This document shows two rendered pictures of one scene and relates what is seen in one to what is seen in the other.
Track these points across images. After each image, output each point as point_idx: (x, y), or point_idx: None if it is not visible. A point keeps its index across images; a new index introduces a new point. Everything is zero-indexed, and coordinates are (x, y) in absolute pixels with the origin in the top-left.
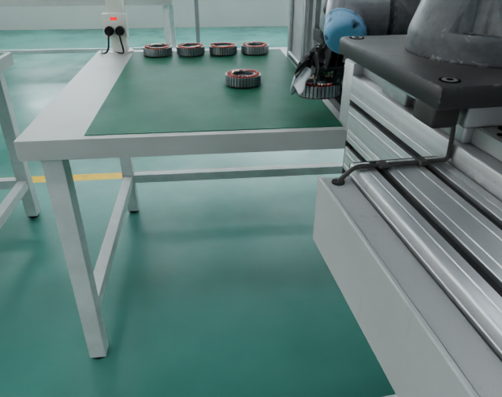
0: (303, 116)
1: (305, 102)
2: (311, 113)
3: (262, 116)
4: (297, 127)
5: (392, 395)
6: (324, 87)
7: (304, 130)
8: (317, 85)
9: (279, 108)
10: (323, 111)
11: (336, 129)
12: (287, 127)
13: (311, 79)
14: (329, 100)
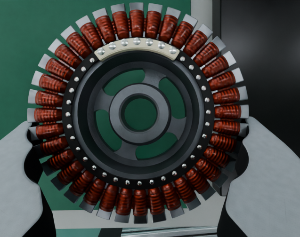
0: (104, 127)
1: (135, 0)
2: (132, 110)
3: None
4: (75, 209)
5: (178, 231)
6: (142, 222)
7: (90, 225)
8: (120, 186)
9: (49, 53)
10: (169, 93)
11: (170, 225)
12: (49, 206)
13: (118, 56)
14: None
